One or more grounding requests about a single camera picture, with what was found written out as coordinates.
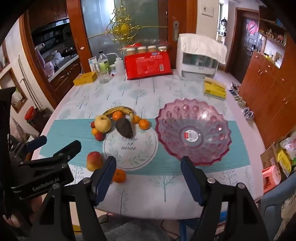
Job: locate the person's left hand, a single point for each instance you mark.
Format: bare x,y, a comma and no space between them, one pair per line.
13,221

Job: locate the yellow plastic bag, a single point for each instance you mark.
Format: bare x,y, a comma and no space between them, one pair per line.
284,162

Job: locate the pink door decoration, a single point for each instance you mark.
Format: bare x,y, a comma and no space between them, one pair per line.
252,26

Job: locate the tree print tablecloth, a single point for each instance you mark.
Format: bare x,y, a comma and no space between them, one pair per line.
138,92

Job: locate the cardboard box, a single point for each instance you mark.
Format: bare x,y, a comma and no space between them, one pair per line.
268,155

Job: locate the wooden kitchen cabinet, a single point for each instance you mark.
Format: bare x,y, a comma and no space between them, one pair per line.
64,78

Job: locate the frosted glass sliding door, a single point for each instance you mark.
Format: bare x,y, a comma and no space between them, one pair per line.
99,46

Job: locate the clear drinking glass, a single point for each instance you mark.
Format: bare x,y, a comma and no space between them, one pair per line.
104,77

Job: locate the spotted yellow banana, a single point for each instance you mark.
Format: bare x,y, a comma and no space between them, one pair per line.
123,109

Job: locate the white printed plastic bag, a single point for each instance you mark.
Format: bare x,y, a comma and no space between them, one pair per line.
289,146

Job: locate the white squeeze bottle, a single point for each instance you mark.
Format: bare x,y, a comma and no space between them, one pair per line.
119,66

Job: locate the white lid jar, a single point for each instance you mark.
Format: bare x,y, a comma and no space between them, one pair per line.
131,51
142,50
161,48
152,49

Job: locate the dark avocado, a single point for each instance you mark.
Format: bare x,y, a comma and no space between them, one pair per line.
124,128

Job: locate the gold door ornament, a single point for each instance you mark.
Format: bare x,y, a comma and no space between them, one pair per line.
123,28

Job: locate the white wall switch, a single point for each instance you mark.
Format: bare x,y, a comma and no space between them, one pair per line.
207,9

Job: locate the red lid container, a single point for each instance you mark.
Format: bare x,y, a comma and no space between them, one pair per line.
31,114

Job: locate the small glass jar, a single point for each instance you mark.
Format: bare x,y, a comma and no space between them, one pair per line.
112,69

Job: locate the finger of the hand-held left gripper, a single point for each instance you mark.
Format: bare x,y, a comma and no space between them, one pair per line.
35,141
68,150

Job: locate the pink glass fruit bowl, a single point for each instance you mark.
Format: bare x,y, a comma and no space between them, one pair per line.
208,129

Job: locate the clear bottle green label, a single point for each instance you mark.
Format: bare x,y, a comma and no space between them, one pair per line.
103,61

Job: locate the yellow tissue pack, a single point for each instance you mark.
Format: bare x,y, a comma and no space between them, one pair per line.
215,89

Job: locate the dark entrance door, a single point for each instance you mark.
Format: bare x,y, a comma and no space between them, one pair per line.
242,51

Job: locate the white towel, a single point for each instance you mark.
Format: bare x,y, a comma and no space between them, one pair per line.
198,45

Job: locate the mandarin orange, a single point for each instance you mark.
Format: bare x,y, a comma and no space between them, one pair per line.
136,119
118,115
144,124
119,176
94,131

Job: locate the wall shelf with small items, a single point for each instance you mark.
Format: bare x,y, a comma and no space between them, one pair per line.
272,34

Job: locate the red yellow apple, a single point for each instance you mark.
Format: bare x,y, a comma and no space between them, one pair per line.
93,161

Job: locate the small metal can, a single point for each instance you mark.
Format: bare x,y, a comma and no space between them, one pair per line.
96,67

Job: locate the pink plastic stool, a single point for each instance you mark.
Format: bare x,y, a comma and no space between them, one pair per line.
270,178

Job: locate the yellow flat box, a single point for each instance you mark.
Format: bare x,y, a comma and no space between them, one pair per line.
85,78

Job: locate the red plastic package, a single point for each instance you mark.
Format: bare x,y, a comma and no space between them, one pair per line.
148,66

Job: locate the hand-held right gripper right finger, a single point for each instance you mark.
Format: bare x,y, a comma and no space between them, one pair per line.
192,183

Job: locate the row of shoes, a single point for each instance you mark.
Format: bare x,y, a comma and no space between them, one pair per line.
240,99

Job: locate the white countertop cabinet appliance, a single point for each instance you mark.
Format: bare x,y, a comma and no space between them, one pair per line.
196,67

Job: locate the blue grey chair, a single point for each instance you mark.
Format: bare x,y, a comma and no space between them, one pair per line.
275,208

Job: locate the teal striped placemat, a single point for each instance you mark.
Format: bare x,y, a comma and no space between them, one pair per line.
76,132

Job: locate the wooden picture frame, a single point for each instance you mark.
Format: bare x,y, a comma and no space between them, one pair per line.
17,92

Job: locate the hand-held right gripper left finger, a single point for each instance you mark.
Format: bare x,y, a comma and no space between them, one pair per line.
106,179

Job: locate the long wooden cabinet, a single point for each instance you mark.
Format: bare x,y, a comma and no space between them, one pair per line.
266,92

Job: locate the white carton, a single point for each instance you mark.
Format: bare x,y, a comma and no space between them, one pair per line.
92,62

